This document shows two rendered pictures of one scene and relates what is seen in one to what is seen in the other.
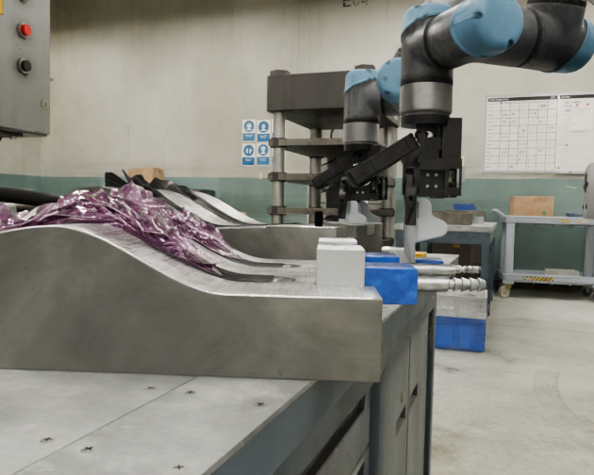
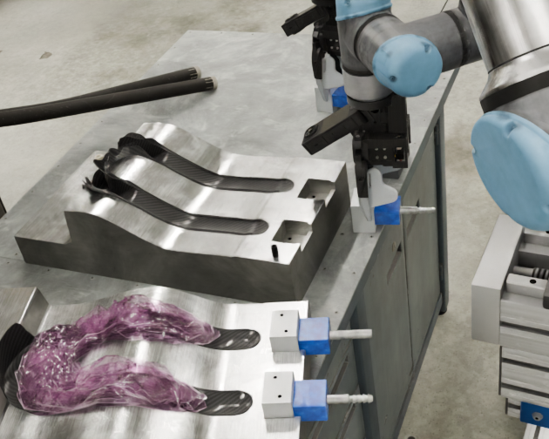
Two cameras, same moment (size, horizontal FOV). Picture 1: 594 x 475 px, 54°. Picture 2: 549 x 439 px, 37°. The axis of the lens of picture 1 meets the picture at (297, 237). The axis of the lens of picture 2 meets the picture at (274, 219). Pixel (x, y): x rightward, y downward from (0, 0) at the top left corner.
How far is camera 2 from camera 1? 0.77 m
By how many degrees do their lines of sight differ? 35
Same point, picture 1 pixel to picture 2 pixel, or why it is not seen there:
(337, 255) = (274, 406)
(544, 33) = (471, 50)
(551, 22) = not seen: hidden behind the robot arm
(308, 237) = (268, 267)
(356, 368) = not seen: outside the picture
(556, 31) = not seen: hidden behind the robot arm
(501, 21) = (416, 76)
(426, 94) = (365, 88)
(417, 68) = (353, 63)
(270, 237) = (238, 264)
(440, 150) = (387, 124)
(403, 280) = (317, 411)
